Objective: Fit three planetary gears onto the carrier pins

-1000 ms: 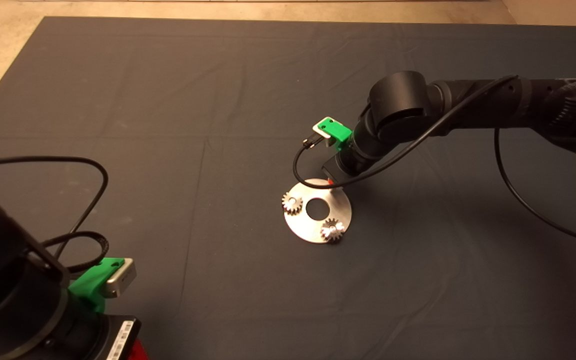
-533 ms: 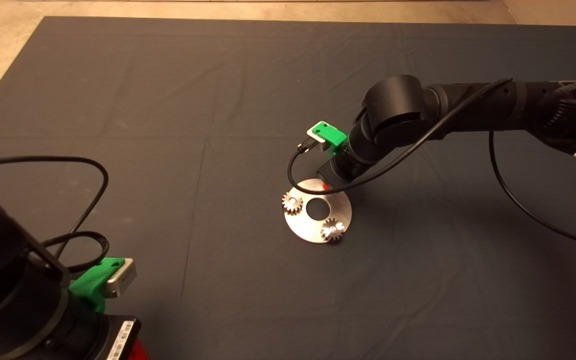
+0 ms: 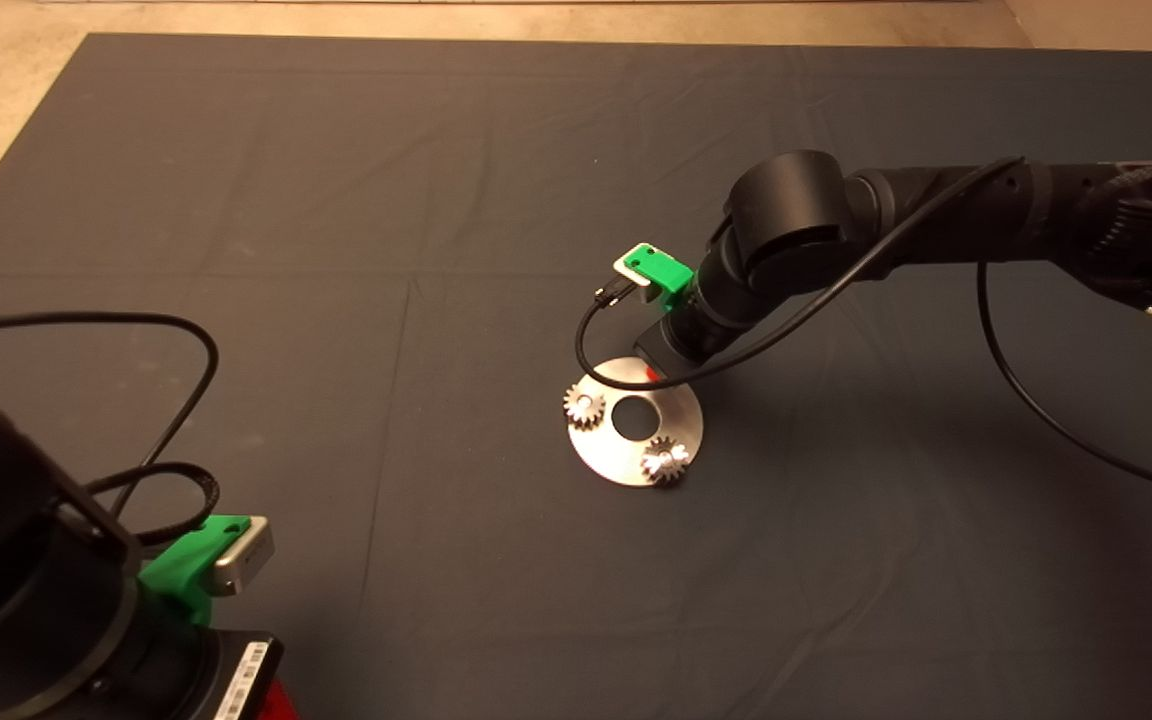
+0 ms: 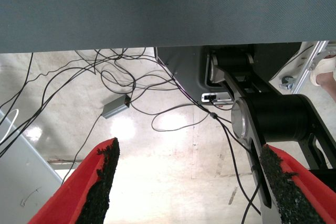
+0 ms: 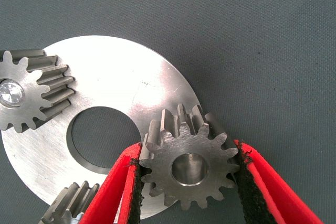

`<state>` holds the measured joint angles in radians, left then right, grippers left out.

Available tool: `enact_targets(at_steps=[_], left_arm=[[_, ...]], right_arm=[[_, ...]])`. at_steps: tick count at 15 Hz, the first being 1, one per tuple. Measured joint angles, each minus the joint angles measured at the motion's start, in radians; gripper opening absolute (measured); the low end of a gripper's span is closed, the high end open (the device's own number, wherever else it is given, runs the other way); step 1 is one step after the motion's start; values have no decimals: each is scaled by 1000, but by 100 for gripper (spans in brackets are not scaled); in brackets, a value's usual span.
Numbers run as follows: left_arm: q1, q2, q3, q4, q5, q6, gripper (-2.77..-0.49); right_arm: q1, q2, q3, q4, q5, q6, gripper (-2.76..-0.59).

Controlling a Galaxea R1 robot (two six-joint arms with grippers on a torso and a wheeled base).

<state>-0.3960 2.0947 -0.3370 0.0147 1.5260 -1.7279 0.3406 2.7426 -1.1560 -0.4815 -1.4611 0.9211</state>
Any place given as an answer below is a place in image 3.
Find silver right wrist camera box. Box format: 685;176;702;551
612;247;662;303

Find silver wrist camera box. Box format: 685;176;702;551
213;516;275;598
612;247;662;303

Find green right camera mount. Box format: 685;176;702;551
631;243;694;311

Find thin black camera cable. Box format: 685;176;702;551
0;313;220;516
574;155;1152;501

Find steel planetary gear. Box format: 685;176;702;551
639;436;689;486
563;385;606;432

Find dark grey table cloth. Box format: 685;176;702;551
0;35;1152;720

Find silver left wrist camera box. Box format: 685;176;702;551
213;516;275;598

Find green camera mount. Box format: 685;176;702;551
139;515;252;626
631;243;694;311

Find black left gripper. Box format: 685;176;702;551
181;630;299;720

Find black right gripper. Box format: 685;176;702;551
633;318;727;386

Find green left camera mount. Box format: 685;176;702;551
139;515;252;626

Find round metal carrier plate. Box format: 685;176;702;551
566;355;705;488

